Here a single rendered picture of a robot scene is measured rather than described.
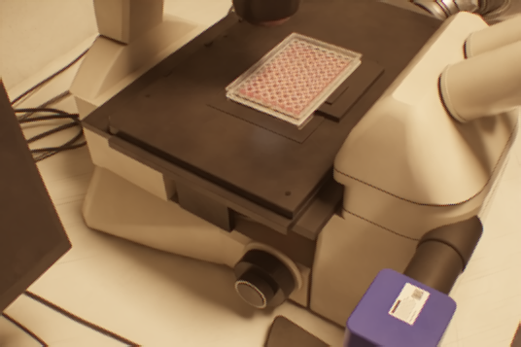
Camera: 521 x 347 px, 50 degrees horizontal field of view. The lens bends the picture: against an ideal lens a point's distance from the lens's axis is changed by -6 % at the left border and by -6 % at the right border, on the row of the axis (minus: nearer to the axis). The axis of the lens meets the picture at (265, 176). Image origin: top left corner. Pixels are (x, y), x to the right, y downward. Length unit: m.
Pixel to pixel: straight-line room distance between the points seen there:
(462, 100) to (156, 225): 0.39
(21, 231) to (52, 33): 0.67
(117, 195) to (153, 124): 0.18
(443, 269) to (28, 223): 0.32
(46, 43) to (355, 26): 0.59
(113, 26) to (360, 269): 0.38
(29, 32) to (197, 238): 0.54
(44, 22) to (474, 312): 0.83
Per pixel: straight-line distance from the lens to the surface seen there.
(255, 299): 0.61
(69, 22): 1.11
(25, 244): 0.48
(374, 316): 0.41
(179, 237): 0.68
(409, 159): 0.44
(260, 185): 0.49
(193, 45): 0.72
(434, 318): 0.41
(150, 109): 0.58
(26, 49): 1.07
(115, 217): 0.72
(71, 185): 0.83
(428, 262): 0.45
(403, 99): 0.43
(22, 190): 0.45
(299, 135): 0.54
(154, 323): 0.66
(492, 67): 0.43
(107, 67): 0.68
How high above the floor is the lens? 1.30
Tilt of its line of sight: 44 degrees down
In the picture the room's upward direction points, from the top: 2 degrees counter-clockwise
